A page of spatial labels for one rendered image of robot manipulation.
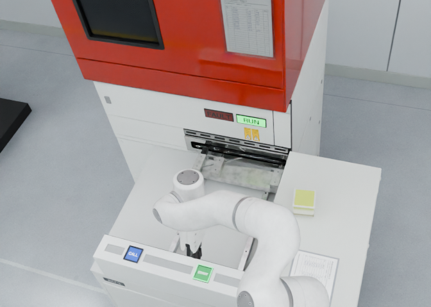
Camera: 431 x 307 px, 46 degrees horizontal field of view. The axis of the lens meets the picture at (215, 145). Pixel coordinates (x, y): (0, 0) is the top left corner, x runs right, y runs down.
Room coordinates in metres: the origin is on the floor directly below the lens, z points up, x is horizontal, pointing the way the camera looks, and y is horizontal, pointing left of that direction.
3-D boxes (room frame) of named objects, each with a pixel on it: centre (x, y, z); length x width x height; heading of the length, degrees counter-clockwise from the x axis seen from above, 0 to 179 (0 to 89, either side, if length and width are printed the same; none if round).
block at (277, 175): (1.16, -0.21, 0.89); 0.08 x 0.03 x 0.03; 153
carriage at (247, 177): (1.23, -0.06, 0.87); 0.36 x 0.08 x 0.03; 63
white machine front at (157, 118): (1.42, 0.07, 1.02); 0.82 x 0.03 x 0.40; 63
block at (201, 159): (1.30, 0.08, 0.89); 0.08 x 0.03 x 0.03; 153
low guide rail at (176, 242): (1.14, 0.14, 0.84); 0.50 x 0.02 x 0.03; 153
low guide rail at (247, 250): (1.01, -0.10, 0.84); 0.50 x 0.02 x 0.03; 153
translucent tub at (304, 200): (0.96, -0.27, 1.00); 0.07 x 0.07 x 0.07; 71
